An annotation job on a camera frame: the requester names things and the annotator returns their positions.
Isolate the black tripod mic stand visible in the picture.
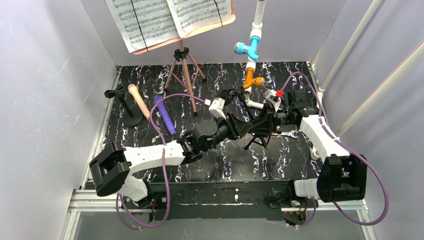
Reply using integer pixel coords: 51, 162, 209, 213
216, 88, 276, 163

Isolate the purple microphone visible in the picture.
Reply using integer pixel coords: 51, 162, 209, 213
153, 95, 177, 136

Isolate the black round-base mic stand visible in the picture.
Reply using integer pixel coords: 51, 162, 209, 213
104, 86, 144, 127

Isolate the pink microphone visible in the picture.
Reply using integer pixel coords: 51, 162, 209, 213
128, 84, 151, 120

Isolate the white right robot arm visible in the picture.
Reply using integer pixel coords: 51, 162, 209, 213
249, 89, 367, 203

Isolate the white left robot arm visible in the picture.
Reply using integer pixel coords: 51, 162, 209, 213
89, 113, 254, 204

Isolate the silver open-end wrench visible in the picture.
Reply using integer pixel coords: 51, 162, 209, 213
272, 130, 299, 139

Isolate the orange pipe valve fitting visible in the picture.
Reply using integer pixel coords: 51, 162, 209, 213
242, 67, 264, 90

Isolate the pink tripod music stand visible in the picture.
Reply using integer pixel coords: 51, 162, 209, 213
164, 39, 206, 96

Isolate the sheet music book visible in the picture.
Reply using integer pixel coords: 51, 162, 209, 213
105, 0, 236, 54

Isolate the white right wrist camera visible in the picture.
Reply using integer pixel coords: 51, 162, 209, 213
264, 89, 283, 113

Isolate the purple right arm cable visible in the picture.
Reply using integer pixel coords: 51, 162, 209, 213
279, 71, 390, 227

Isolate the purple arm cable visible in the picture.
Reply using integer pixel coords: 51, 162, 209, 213
115, 93, 210, 230
279, 71, 390, 227

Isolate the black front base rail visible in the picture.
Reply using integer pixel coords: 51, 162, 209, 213
167, 180, 300, 221

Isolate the white PVC pipe frame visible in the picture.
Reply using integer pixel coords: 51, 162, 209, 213
241, 0, 326, 160

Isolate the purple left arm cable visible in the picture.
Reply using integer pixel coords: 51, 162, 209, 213
115, 93, 210, 230

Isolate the white wall pipe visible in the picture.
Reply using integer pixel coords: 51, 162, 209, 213
319, 0, 383, 92

